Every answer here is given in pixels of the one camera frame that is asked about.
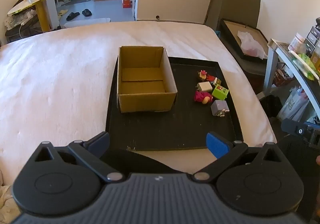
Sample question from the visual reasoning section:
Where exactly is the white floor mat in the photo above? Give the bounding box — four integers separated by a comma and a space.
64, 17, 111, 29

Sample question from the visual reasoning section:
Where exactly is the jar with pink label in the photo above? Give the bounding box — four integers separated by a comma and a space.
288, 33, 306, 52

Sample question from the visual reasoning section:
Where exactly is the brown cardboard box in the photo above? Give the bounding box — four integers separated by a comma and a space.
117, 46, 179, 114

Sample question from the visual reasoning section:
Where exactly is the large leaning cardboard sheet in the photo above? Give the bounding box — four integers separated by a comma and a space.
204, 0, 261, 32

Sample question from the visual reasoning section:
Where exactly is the grey block toy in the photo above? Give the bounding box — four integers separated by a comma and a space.
210, 100, 230, 118

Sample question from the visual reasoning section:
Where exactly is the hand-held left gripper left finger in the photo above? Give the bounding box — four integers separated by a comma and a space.
32, 131, 124, 184

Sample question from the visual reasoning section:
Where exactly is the green snack packet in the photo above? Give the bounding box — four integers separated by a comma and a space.
292, 52, 320, 81

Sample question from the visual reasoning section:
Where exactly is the pile of clutter under table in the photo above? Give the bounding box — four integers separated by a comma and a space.
3, 8, 41, 40

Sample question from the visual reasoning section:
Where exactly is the small red white toy figure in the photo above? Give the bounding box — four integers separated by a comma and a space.
208, 75, 222, 86

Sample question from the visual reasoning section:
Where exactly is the yellow round table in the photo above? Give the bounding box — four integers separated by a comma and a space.
7, 0, 72, 33

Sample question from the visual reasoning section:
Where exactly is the white plastic bag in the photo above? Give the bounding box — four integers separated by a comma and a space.
237, 30, 268, 60

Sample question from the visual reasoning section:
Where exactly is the black tray with cardboard liner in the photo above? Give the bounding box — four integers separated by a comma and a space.
217, 18, 271, 65

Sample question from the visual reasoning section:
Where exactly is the grey metal side desk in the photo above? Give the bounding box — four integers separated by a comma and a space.
262, 38, 320, 126

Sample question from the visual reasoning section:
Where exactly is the red wire basket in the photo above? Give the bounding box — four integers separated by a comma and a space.
273, 69, 294, 87

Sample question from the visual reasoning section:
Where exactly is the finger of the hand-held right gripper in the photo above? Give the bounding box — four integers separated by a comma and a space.
281, 118, 320, 148

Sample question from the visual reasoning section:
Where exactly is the small grey drawer unit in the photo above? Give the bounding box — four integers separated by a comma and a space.
303, 25, 320, 57

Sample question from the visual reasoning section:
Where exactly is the white plug charger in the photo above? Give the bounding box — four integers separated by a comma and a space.
196, 82, 213, 93

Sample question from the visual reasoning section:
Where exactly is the lime green toy box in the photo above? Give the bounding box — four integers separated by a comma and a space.
212, 84, 229, 101

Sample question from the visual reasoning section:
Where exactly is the red hat toy figure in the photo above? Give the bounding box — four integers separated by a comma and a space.
197, 70, 211, 82

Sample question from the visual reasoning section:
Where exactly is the pink bear toy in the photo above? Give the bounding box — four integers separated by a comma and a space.
194, 90, 213, 105

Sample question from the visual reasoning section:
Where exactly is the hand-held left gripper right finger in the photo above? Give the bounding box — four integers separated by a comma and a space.
194, 132, 287, 183

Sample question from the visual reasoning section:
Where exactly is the crumpled beige blanket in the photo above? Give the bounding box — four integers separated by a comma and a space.
0, 183, 21, 224

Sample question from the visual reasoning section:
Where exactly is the printed white shopping bag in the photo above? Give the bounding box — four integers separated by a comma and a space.
277, 86, 311, 122

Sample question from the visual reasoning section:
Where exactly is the white bed mattress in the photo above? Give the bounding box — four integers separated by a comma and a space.
0, 21, 278, 189

